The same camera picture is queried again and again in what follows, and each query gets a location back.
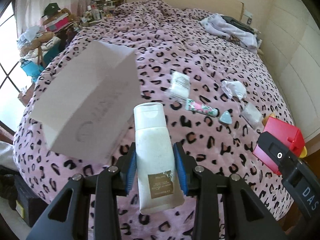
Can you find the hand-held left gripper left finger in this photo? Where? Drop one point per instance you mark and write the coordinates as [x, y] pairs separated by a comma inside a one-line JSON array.
[[130, 172]]

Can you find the white cardboard box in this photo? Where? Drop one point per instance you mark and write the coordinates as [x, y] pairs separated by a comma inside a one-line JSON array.
[[75, 105]]

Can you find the dark grey folded garment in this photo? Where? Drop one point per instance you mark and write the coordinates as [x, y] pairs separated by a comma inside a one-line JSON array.
[[237, 22]]

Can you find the white cream tube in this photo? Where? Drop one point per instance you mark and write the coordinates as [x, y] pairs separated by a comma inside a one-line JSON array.
[[155, 155]]

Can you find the silver triangular puff case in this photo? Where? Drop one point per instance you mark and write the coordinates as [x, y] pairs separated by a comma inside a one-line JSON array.
[[225, 118]]

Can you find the clear plastic packet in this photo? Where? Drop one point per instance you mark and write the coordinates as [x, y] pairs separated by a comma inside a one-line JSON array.
[[251, 115]]

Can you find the red toy box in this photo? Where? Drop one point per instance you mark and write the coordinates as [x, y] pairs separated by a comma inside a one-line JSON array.
[[282, 127]]

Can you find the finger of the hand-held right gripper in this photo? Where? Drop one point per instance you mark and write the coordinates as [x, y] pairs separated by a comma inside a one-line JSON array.
[[272, 147]]

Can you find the lavender clothes pile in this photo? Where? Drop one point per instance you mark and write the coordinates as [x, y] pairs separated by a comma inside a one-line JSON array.
[[225, 30]]

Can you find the floral hand cream tube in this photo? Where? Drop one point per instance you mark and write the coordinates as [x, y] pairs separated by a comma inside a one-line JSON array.
[[200, 106]]

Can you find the crumpled white cloth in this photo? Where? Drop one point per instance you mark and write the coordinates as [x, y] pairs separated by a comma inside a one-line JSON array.
[[233, 88]]

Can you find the white wall socket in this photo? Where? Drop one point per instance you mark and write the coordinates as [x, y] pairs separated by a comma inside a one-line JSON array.
[[248, 13]]

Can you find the pale blue cloth pile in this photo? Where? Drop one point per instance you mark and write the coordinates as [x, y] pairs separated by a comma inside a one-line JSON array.
[[28, 36]]

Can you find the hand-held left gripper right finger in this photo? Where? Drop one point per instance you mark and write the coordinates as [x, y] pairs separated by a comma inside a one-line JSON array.
[[181, 170]]

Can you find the yellow tissue packet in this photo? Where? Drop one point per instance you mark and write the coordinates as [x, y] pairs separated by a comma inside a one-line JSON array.
[[270, 117]]

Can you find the pink storage box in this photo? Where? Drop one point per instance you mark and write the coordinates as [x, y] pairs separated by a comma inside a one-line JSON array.
[[58, 23]]

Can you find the window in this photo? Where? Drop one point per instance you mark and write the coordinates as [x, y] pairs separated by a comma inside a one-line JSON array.
[[7, 67]]

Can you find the pink leopard print blanket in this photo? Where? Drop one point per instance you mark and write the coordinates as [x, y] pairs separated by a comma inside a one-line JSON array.
[[175, 55]]

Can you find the brown plush toy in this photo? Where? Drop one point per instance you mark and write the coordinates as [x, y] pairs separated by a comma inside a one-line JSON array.
[[68, 14]]

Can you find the teal box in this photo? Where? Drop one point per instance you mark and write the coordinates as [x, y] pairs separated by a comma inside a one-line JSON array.
[[31, 67]]

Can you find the dark green cap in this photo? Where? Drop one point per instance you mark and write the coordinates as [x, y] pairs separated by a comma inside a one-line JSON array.
[[52, 8]]

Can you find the clear cotton pad packet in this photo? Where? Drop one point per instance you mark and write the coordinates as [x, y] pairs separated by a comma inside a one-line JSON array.
[[178, 85]]

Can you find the black storage box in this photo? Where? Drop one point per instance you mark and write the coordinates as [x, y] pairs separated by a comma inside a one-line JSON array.
[[30, 200]]

